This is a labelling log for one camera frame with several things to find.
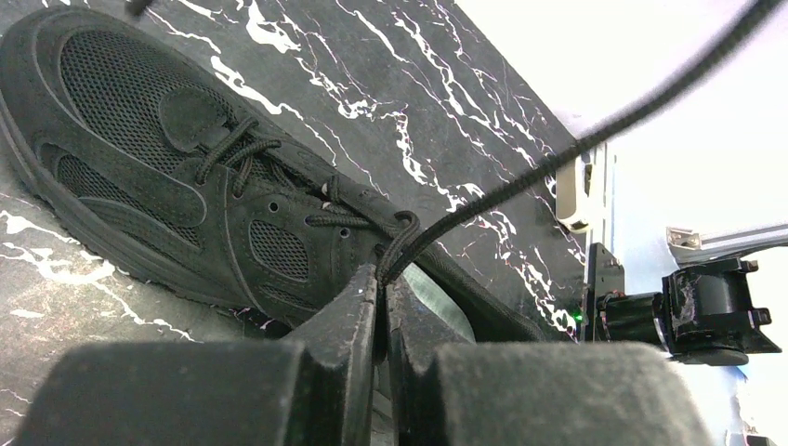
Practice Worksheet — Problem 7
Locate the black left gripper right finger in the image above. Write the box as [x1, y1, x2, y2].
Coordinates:
[386, 282, 711, 445]

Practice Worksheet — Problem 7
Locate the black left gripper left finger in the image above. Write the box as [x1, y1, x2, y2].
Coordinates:
[14, 265, 377, 445]

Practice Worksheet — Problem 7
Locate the black shoelace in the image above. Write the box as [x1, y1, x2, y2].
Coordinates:
[125, 0, 786, 289]

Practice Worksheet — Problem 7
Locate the black mesh shoe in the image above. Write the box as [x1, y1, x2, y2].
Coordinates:
[0, 5, 546, 344]

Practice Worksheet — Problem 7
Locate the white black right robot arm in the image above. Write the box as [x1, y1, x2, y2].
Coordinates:
[576, 243, 781, 366]

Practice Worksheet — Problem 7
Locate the beige plastic clip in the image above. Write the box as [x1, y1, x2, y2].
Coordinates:
[555, 157, 593, 234]

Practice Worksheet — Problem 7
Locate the aluminium frame rail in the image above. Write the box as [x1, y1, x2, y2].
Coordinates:
[665, 221, 787, 268]

